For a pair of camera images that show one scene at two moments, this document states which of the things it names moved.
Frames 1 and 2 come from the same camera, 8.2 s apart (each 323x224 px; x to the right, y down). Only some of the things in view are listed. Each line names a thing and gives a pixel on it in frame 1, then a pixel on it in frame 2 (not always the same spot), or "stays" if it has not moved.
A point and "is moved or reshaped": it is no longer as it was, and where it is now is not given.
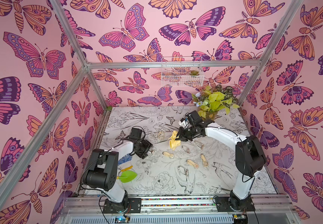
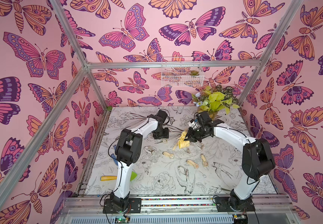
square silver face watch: x=183 y=170 stays
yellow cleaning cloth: x=173 y=143 is moved or reshaped
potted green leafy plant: x=213 y=100 stays
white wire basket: x=182 y=76 stays
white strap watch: x=199 y=144 stays
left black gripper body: x=143 y=148 → x=163 y=134
